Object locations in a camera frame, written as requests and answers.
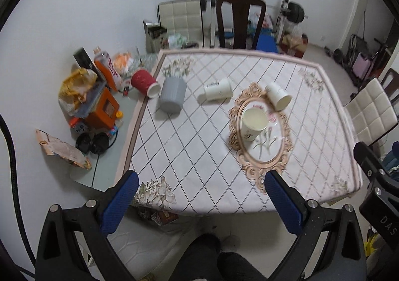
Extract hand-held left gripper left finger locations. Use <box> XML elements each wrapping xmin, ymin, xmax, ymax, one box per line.
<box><xmin>36</xmin><ymin>170</ymin><xmax>139</xmax><ymax>281</ymax></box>

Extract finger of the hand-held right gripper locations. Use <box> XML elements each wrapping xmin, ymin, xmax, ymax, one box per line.
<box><xmin>353</xmin><ymin>141</ymin><xmax>399</xmax><ymax>204</ymax></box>

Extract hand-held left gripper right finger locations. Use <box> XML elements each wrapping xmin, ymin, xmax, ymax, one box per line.
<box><xmin>264</xmin><ymin>170</ymin><xmax>367</xmax><ymax>281</ymax></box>

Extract white cup with small print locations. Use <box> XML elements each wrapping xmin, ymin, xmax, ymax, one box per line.
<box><xmin>241</xmin><ymin>107</ymin><xmax>269</xmax><ymax>142</ymax></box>

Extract plain white paper cup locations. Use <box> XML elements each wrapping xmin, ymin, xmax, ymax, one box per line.
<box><xmin>265</xmin><ymin>82</ymin><xmax>293</xmax><ymax>111</ymax></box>

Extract grey ribbed cup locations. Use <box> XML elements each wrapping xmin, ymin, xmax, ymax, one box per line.
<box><xmin>159</xmin><ymin>76</ymin><xmax>188</xmax><ymax>114</ymax></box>

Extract red ribbed cup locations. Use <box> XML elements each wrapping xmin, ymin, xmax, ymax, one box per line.
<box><xmin>130</xmin><ymin>69</ymin><xmax>160</xmax><ymax>99</ymax></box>

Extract white printed paper cup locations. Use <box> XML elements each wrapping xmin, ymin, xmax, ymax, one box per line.
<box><xmin>197</xmin><ymin>78</ymin><xmax>234</xmax><ymax>103</ymax></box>

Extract dark printed box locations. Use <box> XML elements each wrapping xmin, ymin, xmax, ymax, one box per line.
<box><xmin>138</xmin><ymin>209</ymin><xmax>179</xmax><ymax>226</ymax></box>

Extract white padded chair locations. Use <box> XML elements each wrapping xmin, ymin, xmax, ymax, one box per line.
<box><xmin>157</xmin><ymin>0</ymin><xmax>205</xmax><ymax>49</ymax></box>
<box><xmin>343</xmin><ymin>77</ymin><xmax>399</xmax><ymax>148</ymax></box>

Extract black headphones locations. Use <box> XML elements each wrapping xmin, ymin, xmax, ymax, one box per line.
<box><xmin>76</xmin><ymin>132</ymin><xmax>110</xmax><ymax>155</ymax></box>

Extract printed paper packet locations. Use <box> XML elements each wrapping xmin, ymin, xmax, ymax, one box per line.
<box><xmin>35</xmin><ymin>129</ymin><xmax>93</xmax><ymax>171</ymax></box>

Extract brown wooden chair back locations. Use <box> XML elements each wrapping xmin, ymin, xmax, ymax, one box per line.
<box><xmin>380</xmin><ymin>68</ymin><xmax>399</xmax><ymax>95</ymax></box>

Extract person's legs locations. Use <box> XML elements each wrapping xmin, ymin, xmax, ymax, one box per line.
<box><xmin>183</xmin><ymin>233</ymin><xmax>269</xmax><ymax>281</ymax></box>

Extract floral diamond-pattern tablecloth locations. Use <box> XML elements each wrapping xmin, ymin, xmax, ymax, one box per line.
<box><xmin>126</xmin><ymin>48</ymin><xmax>364</xmax><ymax>216</ymax></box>

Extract pink suitcase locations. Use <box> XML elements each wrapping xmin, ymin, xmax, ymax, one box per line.
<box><xmin>353</xmin><ymin>52</ymin><xmax>375</xmax><ymax>81</ymax></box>

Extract orange box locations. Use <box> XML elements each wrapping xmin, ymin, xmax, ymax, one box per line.
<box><xmin>84</xmin><ymin>87</ymin><xmax>121</xmax><ymax>130</ymax></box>

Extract yellow plastic bag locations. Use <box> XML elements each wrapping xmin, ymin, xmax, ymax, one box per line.
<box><xmin>58</xmin><ymin>68</ymin><xmax>99</xmax><ymax>117</ymax></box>

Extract orange bottle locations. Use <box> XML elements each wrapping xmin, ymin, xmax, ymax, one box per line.
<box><xmin>93</xmin><ymin>47</ymin><xmax>123</xmax><ymax>92</ymax></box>

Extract clear plastic bag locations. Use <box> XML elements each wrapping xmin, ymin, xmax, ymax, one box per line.
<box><xmin>111</xmin><ymin>51</ymin><xmax>135</xmax><ymax>75</ymax></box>

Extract black box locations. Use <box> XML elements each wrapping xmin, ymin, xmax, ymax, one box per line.
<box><xmin>73</xmin><ymin>47</ymin><xmax>97</xmax><ymax>70</ymax></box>

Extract blue bag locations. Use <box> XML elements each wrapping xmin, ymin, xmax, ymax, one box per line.
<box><xmin>257</xmin><ymin>33</ymin><xmax>279</xmax><ymax>53</ymax></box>

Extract black weight plate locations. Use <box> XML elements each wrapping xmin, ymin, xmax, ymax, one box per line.
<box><xmin>287</xmin><ymin>2</ymin><xmax>305</xmax><ymax>23</ymax></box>

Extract white barbell rack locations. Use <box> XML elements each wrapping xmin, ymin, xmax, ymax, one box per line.
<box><xmin>275</xmin><ymin>0</ymin><xmax>295</xmax><ymax>45</ymax></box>

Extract cardboard box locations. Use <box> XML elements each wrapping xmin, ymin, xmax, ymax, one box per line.
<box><xmin>143</xmin><ymin>19</ymin><xmax>169</xmax><ymax>54</ymax></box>

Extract dark wooden chair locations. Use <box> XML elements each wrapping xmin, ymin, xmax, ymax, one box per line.
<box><xmin>216</xmin><ymin>0</ymin><xmax>267</xmax><ymax>50</ymax></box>

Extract black cable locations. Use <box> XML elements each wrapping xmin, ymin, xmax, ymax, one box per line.
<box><xmin>0</xmin><ymin>114</ymin><xmax>37</xmax><ymax>279</ymax></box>

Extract white upright post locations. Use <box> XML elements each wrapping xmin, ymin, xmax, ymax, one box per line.
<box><xmin>208</xmin><ymin>0</ymin><xmax>219</xmax><ymax>49</ymax></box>

